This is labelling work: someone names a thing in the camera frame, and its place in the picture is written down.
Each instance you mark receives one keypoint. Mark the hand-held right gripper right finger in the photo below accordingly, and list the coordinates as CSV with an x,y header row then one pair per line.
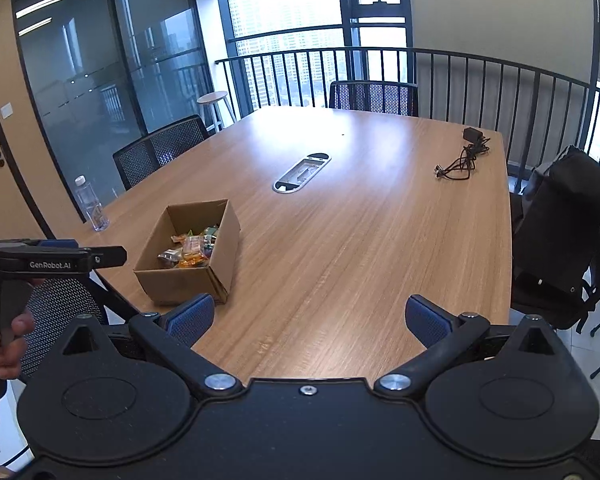
x,y
427,320

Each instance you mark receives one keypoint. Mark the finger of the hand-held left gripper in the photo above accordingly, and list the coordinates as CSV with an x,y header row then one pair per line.
x,y
55,244
107,256

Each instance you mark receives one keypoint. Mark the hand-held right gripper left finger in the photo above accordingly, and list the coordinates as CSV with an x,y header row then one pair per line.
x,y
190,317

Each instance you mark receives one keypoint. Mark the orange biscuit packet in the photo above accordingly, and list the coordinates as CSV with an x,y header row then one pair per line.
x,y
192,260

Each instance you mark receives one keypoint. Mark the brown cardboard box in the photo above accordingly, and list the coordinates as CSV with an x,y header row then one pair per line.
x,y
220,260

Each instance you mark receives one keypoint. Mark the person's left hand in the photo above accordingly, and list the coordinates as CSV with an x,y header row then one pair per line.
x,y
10,360

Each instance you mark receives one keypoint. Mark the clear water bottle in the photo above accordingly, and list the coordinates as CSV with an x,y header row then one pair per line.
x,y
92,210

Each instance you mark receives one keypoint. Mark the black mesh office chair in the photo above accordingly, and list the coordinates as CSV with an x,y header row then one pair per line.
x,y
372,97
140,160
55,305

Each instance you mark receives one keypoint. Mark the round wooden stool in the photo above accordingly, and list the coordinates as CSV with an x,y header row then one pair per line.
x,y
212,96

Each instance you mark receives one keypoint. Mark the black metal railing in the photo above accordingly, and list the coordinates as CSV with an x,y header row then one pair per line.
x,y
410,49

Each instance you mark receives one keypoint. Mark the white wall switch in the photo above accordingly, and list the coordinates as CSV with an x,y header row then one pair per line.
x,y
6,111

